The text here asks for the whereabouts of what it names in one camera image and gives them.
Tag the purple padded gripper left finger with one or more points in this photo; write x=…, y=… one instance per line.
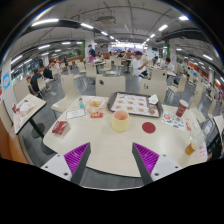
x=71, y=165

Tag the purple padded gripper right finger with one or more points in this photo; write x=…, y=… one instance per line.
x=151, y=165

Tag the dark red round coaster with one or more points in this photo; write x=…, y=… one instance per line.
x=148, y=127

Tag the red snack box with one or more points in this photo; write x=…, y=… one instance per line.
x=60, y=127

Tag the white paper receipt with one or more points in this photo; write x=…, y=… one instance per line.
x=75, y=113

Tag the cream yellow cup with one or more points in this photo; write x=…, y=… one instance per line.
x=120, y=121

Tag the colourful printed leaflet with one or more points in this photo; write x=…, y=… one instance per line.
x=173, y=121

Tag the small red sauce packet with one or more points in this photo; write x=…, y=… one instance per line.
x=97, y=115

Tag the small teal bottle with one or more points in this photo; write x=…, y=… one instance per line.
x=81, y=104

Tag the clear plastic cup with drink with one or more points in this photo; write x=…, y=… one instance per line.
x=197, y=140

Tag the brown food tray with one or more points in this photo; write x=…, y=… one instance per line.
x=134, y=104

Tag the crumpled white napkin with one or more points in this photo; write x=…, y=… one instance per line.
x=153, y=99

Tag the beige chair at left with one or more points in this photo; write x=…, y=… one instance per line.
x=68, y=86

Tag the red paper drink cup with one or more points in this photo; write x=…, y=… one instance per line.
x=183, y=105

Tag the beige chair right of centre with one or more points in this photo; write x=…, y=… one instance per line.
x=150, y=87

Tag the side table with wrappers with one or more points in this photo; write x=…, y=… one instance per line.
x=28, y=107

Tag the beige chair behind table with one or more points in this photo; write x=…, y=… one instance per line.
x=106, y=86

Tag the person in black shirt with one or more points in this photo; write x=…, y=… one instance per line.
x=34, y=82

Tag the man in white shirt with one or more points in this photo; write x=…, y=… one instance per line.
x=139, y=66

